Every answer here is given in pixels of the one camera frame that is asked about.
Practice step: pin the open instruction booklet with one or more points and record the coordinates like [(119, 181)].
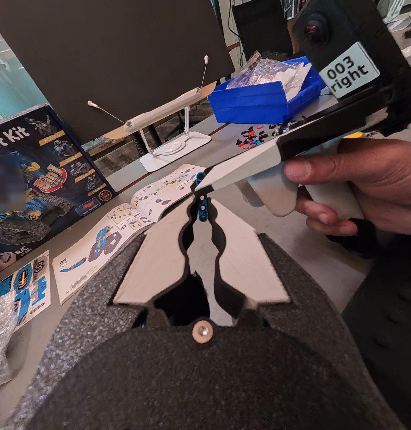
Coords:
[(101, 242)]

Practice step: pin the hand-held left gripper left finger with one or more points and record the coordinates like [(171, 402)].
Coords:
[(155, 265)]

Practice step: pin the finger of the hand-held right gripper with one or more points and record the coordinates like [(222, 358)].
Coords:
[(245, 164)]

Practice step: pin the blue beam with black pins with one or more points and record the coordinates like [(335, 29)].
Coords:
[(202, 211)]

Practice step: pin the pile of small building parts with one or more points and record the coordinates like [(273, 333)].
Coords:
[(249, 139)]

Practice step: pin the person's right hand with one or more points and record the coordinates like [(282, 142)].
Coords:
[(376, 184)]

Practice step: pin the blue sticker sheet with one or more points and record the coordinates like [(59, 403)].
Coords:
[(34, 285)]

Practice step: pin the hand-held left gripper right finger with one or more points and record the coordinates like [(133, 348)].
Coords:
[(252, 265)]

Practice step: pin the dark blue robot kit box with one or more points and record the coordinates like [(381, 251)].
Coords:
[(57, 188)]

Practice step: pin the blue plastic bin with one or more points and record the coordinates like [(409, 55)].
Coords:
[(252, 104)]

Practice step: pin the clear plastic bags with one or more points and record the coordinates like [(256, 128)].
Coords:
[(269, 72)]

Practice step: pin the clear bag of parts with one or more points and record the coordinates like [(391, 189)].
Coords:
[(0, 336)]

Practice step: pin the dark dimpled mat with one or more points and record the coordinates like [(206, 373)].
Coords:
[(386, 319)]

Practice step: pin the grey desk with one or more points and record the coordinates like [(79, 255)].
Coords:
[(286, 255)]

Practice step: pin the black partition panel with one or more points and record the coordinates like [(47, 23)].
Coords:
[(108, 50)]

